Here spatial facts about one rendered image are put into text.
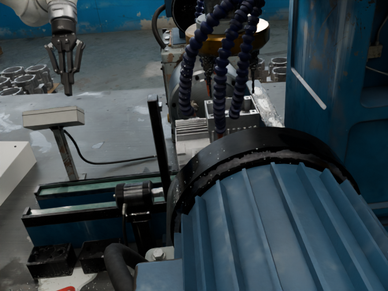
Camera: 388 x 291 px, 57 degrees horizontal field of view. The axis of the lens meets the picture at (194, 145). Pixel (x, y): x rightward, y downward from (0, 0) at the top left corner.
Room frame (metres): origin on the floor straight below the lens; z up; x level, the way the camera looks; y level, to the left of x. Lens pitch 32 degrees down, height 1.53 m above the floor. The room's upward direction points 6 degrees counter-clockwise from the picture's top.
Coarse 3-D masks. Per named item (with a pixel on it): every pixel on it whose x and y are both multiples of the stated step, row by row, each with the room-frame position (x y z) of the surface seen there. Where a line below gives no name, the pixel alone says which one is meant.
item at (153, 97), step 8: (152, 96) 0.65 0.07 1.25; (152, 104) 0.63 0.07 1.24; (160, 104) 0.64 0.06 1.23; (152, 112) 0.63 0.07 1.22; (160, 112) 0.65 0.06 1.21; (152, 120) 0.63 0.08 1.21; (160, 120) 0.63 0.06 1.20; (152, 128) 0.63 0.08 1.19; (160, 128) 0.63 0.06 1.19; (160, 136) 0.63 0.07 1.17; (160, 144) 0.63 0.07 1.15; (160, 152) 0.63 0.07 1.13; (160, 160) 0.63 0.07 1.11; (160, 168) 0.63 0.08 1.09; (168, 168) 0.63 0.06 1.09; (168, 176) 0.63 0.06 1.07; (168, 184) 0.63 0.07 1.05; (160, 192) 0.64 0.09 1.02
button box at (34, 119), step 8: (24, 112) 1.02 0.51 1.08; (32, 112) 1.02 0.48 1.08; (40, 112) 1.02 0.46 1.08; (48, 112) 1.02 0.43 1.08; (56, 112) 1.01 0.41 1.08; (64, 112) 1.01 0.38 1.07; (72, 112) 1.01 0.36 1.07; (80, 112) 1.04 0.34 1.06; (24, 120) 1.01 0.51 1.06; (32, 120) 1.00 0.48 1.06; (40, 120) 1.00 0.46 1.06; (48, 120) 1.00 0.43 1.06; (56, 120) 1.00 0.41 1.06; (64, 120) 1.00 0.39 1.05; (72, 120) 1.00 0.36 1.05; (80, 120) 1.02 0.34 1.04; (32, 128) 1.02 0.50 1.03; (40, 128) 1.03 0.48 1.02; (48, 128) 1.04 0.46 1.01
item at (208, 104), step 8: (248, 96) 0.82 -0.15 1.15; (208, 104) 0.81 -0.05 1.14; (248, 104) 0.81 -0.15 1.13; (208, 112) 0.81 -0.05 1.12; (240, 112) 0.80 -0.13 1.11; (248, 112) 0.80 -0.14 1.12; (256, 112) 0.74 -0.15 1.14; (208, 120) 0.73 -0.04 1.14; (232, 120) 0.73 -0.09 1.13; (240, 120) 0.73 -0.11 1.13; (248, 120) 0.73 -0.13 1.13; (256, 120) 0.73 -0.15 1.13; (208, 128) 0.73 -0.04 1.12; (232, 128) 0.73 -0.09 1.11; (240, 128) 0.73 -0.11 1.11; (248, 128) 0.73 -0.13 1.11; (216, 136) 0.73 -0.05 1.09
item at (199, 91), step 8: (200, 64) 1.05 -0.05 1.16; (232, 64) 1.14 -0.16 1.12; (176, 72) 1.10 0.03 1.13; (200, 72) 0.99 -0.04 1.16; (232, 72) 1.03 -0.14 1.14; (176, 80) 1.04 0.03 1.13; (192, 80) 0.99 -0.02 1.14; (200, 80) 0.99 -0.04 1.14; (232, 80) 0.99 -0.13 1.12; (176, 88) 0.99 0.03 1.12; (192, 88) 0.99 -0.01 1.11; (200, 88) 0.99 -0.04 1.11; (232, 88) 0.99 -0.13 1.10; (176, 96) 0.99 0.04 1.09; (192, 96) 0.99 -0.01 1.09; (200, 96) 0.99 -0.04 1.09; (208, 96) 0.99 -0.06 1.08; (176, 104) 0.99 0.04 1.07; (192, 104) 0.96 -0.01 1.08; (200, 104) 0.99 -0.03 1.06; (176, 112) 0.99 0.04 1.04; (200, 112) 0.99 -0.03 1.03
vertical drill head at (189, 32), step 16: (208, 0) 0.75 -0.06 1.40; (192, 32) 0.76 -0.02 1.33; (224, 32) 0.72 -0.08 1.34; (240, 32) 0.72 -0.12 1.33; (256, 32) 0.71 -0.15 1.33; (208, 48) 0.70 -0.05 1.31; (240, 48) 0.69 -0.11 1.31; (256, 48) 0.71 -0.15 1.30; (208, 64) 0.73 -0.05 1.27; (256, 64) 0.73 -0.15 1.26; (208, 80) 0.74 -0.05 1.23
